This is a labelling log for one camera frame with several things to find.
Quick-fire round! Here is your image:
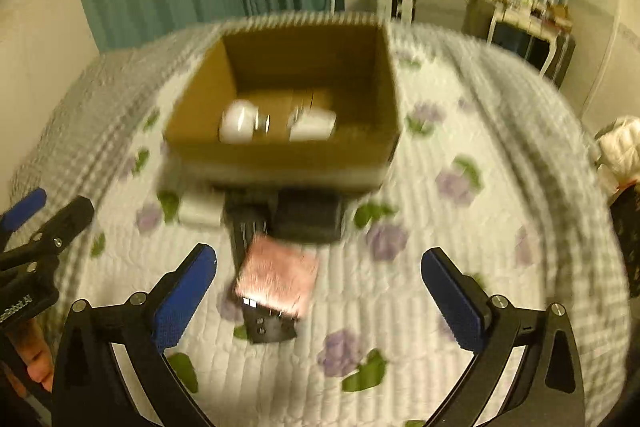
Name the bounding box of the cardboard box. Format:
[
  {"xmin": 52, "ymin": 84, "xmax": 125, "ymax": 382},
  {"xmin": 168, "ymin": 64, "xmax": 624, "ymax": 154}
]
[{"xmin": 162, "ymin": 19, "xmax": 404, "ymax": 196}]

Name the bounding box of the pink glitter box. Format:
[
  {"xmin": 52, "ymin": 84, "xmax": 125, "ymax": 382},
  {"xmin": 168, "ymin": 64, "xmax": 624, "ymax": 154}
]
[{"xmin": 233, "ymin": 234, "xmax": 321, "ymax": 321}]

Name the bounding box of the white slatted rack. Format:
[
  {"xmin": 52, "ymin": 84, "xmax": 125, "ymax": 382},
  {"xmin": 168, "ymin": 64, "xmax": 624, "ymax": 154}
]
[{"xmin": 376, "ymin": 0, "xmax": 417, "ymax": 26}]

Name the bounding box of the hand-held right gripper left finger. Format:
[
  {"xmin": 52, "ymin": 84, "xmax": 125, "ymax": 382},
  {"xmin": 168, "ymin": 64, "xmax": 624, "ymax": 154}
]
[{"xmin": 51, "ymin": 243, "xmax": 218, "ymax": 427}]

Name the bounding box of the white dressing table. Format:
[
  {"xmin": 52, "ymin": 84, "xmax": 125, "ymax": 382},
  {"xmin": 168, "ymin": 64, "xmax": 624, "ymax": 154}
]
[{"xmin": 486, "ymin": 0, "xmax": 577, "ymax": 80}]

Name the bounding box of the floral quilted bedspread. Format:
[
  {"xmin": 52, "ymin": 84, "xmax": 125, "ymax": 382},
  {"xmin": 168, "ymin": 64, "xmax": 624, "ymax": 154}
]
[{"xmin": 9, "ymin": 11, "xmax": 632, "ymax": 427}]

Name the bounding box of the black rectangular box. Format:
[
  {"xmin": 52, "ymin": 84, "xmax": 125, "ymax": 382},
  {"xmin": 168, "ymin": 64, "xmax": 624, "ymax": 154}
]
[{"xmin": 271, "ymin": 188, "xmax": 347, "ymax": 244}]

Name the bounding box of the person's left hand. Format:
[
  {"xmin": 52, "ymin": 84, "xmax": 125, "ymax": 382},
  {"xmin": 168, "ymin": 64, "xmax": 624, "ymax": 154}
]
[{"xmin": 11, "ymin": 317, "xmax": 54, "ymax": 394}]

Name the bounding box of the small white box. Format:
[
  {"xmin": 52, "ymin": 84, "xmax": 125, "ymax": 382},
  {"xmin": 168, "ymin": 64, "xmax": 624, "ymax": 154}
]
[{"xmin": 178, "ymin": 187, "xmax": 224, "ymax": 228}]

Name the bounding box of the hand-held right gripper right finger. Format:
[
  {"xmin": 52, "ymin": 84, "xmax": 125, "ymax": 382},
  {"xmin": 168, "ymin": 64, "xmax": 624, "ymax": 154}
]
[{"xmin": 421, "ymin": 248, "xmax": 586, "ymax": 427}]

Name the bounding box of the dark cloth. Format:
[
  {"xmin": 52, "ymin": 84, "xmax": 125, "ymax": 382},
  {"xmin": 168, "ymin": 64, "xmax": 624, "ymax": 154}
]
[{"xmin": 607, "ymin": 185, "xmax": 640, "ymax": 299}]

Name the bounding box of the white plush toy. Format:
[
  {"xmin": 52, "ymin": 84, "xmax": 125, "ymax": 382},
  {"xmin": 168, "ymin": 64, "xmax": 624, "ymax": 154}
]
[{"xmin": 593, "ymin": 116, "xmax": 640, "ymax": 186}]

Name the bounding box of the long black remote control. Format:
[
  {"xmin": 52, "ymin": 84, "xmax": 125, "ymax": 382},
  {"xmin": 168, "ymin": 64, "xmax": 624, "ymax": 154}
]
[{"xmin": 224, "ymin": 191, "xmax": 299, "ymax": 346}]

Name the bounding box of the white charger block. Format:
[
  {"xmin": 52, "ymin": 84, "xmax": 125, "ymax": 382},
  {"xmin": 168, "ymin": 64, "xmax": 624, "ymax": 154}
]
[{"xmin": 288, "ymin": 108, "xmax": 338, "ymax": 142}]

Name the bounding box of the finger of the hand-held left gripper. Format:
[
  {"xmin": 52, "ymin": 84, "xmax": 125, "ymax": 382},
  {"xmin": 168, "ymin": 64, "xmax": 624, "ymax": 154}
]
[
  {"xmin": 0, "ymin": 188, "xmax": 48, "ymax": 238},
  {"xmin": 0, "ymin": 196, "xmax": 95, "ymax": 275}
]

